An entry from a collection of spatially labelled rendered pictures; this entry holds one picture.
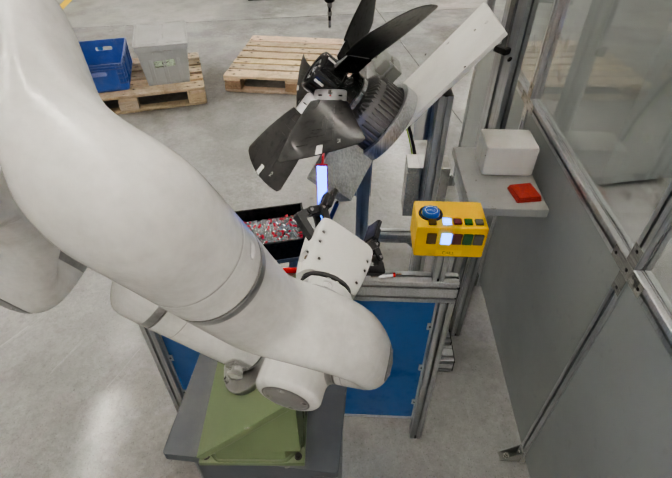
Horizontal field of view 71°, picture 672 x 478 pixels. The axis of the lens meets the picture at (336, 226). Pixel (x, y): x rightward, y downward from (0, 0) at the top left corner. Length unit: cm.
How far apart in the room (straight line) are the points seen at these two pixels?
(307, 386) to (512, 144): 122
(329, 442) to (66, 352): 170
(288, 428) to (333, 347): 32
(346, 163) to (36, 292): 90
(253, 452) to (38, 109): 68
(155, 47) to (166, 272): 379
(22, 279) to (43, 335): 187
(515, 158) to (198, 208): 141
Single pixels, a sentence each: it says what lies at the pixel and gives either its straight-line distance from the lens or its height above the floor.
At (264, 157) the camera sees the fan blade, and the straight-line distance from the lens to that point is 147.
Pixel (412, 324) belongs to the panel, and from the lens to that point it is 139.
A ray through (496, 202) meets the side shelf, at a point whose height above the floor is 86.
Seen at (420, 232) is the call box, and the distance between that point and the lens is 107.
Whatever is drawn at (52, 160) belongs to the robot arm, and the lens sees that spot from 29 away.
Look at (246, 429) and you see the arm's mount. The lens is 78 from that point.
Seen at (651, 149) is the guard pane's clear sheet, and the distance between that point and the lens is 124.
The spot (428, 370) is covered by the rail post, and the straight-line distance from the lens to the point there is 155.
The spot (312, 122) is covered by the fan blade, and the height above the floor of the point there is 117.
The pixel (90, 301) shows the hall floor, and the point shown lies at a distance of 258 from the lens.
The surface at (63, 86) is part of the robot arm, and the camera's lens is 32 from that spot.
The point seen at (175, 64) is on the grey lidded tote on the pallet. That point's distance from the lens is 413.
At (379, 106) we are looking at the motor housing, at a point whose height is 115.
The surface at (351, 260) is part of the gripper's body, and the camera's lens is 68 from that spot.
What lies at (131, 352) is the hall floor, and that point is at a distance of 230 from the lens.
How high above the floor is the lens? 175
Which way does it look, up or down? 41 degrees down
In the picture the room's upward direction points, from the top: straight up
